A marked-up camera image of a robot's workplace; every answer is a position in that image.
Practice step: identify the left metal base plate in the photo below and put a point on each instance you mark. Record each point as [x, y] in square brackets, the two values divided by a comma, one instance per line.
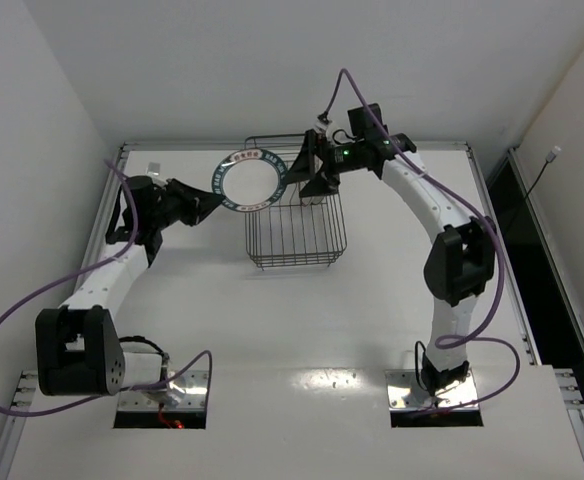
[186, 394]

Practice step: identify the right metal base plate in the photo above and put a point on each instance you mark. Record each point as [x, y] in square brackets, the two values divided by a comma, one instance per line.
[405, 395]

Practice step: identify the metal base plate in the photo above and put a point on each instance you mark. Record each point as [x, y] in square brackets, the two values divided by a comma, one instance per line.
[405, 395]
[186, 394]

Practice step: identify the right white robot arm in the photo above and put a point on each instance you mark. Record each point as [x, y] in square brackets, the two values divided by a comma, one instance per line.
[461, 259]

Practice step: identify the white plate grey flower pattern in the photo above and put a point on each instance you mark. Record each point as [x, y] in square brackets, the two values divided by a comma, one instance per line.
[322, 200]

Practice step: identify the green rimmed white plate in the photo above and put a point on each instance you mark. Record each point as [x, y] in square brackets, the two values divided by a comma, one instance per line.
[249, 180]

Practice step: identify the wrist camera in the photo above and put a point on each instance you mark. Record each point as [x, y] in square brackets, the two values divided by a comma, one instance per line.
[363, 128]
[153, 169]

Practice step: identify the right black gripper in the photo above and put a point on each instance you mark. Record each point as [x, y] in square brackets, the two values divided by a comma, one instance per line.
[319, 160]

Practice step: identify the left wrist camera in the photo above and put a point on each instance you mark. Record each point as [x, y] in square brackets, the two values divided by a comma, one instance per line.
[153, 169]

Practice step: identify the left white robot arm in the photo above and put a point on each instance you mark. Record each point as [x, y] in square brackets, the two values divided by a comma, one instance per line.
[78, 349]

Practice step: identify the black cable white plug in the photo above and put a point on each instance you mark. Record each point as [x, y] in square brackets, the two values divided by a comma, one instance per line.
[549, 159]

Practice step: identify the orange sunburst plate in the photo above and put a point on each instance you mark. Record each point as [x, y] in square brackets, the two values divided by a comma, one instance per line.
[305, 199]

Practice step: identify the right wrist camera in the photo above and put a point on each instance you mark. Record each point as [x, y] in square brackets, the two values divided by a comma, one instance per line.
[363, 128]

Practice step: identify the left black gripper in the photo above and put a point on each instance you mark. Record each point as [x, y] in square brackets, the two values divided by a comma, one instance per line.
[190, 203]

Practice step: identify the grey wire dish rack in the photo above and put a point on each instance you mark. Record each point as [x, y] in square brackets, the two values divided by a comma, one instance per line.
[289, 235]

